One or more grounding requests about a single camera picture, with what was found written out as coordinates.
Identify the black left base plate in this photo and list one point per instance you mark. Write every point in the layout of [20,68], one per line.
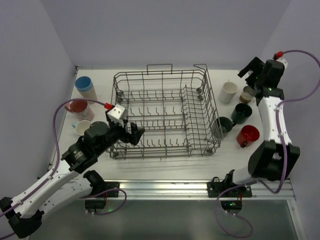
[105,189]

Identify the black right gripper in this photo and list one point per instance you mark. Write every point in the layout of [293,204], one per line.
[253,72]

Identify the white faceted ceramic mug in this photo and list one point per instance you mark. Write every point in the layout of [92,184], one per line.
[228,91]

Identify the cream and brown mug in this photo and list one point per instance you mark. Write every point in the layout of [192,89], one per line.
[247,95]

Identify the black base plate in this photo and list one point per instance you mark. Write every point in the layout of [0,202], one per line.
[215,187]
[105,189]

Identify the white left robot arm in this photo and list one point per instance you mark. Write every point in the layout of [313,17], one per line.
[69,180]

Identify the aluminium mounting rail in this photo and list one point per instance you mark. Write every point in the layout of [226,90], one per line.
[193,190]

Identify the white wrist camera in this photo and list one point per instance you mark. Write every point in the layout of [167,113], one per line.
[118,114]
[279,57]

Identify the blue plastic tumbler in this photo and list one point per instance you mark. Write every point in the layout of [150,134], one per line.
[84,84]

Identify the left black controller box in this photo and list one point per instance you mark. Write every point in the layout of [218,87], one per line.
[94,205]

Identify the dark green mug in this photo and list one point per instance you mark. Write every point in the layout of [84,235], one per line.
[241,113]

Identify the pink ghost pattern mug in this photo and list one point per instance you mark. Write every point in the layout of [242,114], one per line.
[81,109]

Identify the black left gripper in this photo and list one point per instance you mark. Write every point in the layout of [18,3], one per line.
[125,133]

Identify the red mug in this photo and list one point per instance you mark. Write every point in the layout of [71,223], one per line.
[247,136]

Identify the grey wire dish rack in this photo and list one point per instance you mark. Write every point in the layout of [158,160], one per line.
[176,108]

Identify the dark grey mug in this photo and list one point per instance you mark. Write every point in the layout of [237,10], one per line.
[222,126]

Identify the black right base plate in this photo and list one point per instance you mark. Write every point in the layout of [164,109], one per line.
[215,187]

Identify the black controller box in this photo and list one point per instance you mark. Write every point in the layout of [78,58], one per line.
[232,206]
[94,205]

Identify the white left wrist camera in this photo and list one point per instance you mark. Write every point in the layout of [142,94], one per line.
[118,114]

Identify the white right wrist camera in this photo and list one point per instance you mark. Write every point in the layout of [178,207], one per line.
[279,57]

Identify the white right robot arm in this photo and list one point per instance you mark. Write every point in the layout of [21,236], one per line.
[276,156]

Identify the light blue faceted mug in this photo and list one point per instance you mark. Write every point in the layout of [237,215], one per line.
[81,126]

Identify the right black controller box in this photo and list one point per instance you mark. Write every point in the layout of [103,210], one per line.
[232,206]

